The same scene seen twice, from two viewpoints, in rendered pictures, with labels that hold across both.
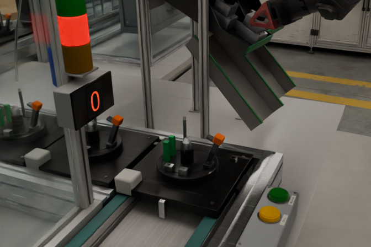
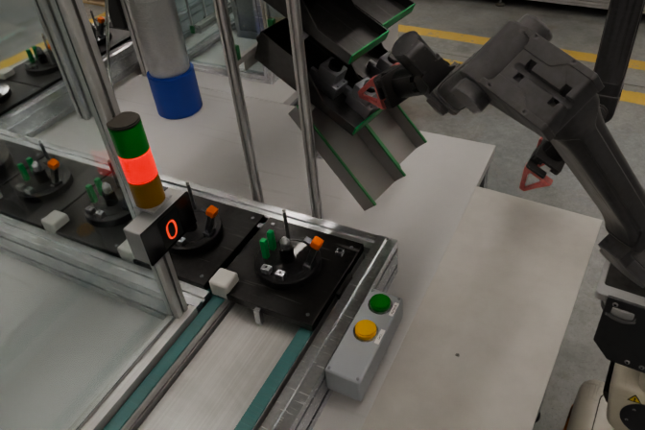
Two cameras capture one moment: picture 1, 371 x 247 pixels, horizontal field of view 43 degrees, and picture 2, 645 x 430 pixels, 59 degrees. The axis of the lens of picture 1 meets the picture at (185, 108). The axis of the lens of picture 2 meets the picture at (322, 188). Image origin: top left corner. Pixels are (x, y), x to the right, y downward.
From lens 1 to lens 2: 0.35 m
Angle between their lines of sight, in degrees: 15
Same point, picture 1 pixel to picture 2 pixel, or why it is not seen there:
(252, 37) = (363, 109)
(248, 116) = (361, 196)
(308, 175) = (430, 254)
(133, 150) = (234, 237)
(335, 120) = (479, 170)
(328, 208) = (443, 300)
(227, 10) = (332, 79)
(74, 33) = (137, 173)
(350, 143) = (488, 205)
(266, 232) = (358, 352)
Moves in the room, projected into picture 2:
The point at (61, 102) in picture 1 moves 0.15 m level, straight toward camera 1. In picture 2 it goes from (133, 240) to (132, 309)
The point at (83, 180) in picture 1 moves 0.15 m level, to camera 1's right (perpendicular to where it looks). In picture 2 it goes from (172, 295) to (249, 292)
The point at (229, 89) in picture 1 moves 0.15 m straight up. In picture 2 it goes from (339, 166) to (335, 107)
